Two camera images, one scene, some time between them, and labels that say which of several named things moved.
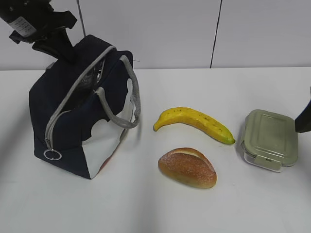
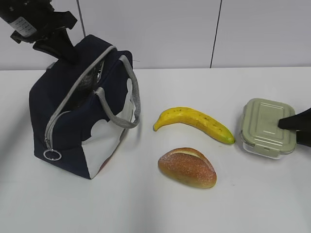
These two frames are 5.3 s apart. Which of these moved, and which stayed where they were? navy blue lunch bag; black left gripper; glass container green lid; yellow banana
Moved: glass container green lid
Stayed: navy blue lunch bag; yellow banana; black left gripper
